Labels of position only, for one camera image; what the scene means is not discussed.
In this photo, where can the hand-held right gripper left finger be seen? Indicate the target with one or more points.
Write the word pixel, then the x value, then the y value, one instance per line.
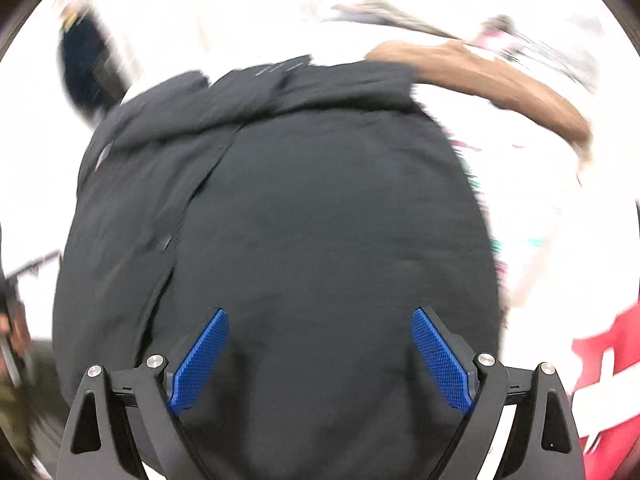
pixel 197 357

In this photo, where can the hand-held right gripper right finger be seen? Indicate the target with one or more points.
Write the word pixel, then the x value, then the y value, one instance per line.
pixel 440 357

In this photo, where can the black jacket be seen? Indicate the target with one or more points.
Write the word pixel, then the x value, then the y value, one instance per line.
pixel 310 220

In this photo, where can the red printed cloth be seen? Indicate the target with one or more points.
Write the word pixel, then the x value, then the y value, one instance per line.
pixel 607 390

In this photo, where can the white patterned cloth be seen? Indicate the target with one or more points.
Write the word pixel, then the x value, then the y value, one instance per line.
pixel 525 170

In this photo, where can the dark blue garment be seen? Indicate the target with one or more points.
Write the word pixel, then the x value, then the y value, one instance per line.
pixel 85 75

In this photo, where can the brown garment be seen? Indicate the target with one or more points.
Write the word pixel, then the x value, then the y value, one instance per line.
pixel 492 80

